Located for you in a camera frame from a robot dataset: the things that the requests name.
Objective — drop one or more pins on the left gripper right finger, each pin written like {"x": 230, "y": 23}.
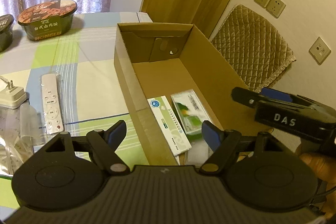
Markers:
{"x": 223, "y": 144}

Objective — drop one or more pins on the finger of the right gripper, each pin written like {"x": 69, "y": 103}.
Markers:
{"x": 276, "y": 95}
{"x": 245, "y": 97}

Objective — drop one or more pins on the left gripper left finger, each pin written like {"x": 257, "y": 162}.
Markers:
{"x": 104, "y": 146}

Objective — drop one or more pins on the white ointment box green lizard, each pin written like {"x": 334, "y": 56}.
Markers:
{"x": 190, "y": 110}

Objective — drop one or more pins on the white blue medicine box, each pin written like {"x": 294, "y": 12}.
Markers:
{"x": 169, "y": 125}

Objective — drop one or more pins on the clear plastic case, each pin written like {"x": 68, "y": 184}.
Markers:
{"x": 198, "y": 154}

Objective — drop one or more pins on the silver foil bag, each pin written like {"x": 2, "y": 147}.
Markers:
{"x": 13, "y": 156}

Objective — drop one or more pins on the person's right hand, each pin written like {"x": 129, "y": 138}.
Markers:
{"x": 323, "y": 167}

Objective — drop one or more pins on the checkered tablecloth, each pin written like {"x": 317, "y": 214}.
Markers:
{"x": 83, "y": 60}

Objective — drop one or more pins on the quilted brown chair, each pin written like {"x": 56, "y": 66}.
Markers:
{"x": 253, "y": 47}

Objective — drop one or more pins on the white remote control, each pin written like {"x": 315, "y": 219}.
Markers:
{"x": 51, "y": 104}

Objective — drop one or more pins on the clear plastic sleeve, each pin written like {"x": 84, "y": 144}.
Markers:
{"x": 24, "y": 122}

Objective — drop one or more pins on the brown cardboard box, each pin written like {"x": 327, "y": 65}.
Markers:
{"x": 160, "y": 59}

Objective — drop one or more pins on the white power adapter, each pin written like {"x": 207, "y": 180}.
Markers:
{"x": 12, "y": 96}

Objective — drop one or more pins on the right instant noodle bowl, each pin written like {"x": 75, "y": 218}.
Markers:
{"x": 48, "y": 19}

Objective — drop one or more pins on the instant noodle bowl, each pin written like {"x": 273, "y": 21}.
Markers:
{"x": 48, "y": 19}
{"x": 6, "y": 31}

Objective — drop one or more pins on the left instant noodle bowl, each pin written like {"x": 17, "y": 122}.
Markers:
{"x": 6, "y": 31}

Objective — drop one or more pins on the single wall socket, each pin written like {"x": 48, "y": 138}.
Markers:
{"x": 319, "y": 51}

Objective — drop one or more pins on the double wall socket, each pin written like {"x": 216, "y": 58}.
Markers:
{"x": 274, "y": 7}

